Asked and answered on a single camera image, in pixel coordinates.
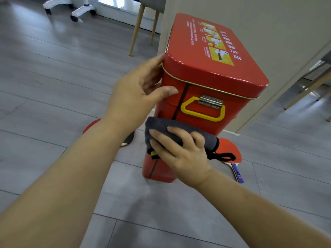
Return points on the black table tennis paddle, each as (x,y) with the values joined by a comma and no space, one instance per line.
(128,139)

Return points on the person's right forearm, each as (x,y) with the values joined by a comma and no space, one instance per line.
(258,216)

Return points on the white folding table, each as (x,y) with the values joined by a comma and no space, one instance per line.
(55,2)
(82,10)

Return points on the dark grey cleaning cloth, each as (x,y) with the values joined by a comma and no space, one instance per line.
(160,123)

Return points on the red fire extinguisher box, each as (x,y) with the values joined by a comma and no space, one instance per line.
(207,74)

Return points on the person's right hand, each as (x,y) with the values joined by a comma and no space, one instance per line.
(188,162)

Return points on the person's left forearm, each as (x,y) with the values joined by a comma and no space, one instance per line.
(59,188)

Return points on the person's left hand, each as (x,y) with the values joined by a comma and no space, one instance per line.
(129,100)

